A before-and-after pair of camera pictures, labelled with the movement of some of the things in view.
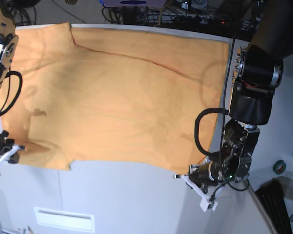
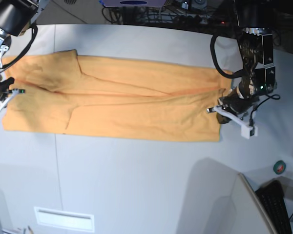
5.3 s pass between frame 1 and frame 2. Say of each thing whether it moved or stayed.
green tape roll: stayed
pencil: stayed
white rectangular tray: stayed
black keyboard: stayed
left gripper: moved
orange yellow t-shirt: moved
